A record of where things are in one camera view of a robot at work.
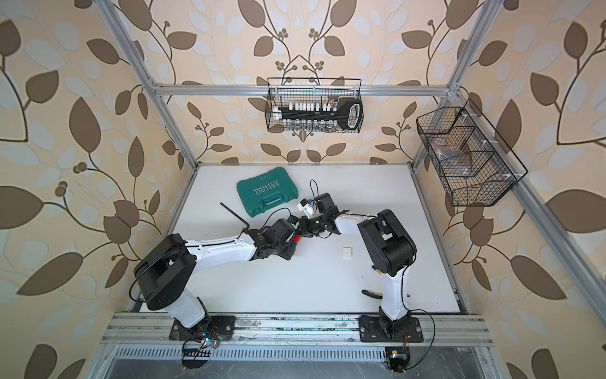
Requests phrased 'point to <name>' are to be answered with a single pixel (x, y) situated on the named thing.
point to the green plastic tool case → (267, 190)
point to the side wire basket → (475, 166)
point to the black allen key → (236, 215)
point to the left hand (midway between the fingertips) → (293, 247)
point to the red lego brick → (297, 238)
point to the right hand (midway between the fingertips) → (292, 232)
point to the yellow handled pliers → (373, 294)
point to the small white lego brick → (347, 251)
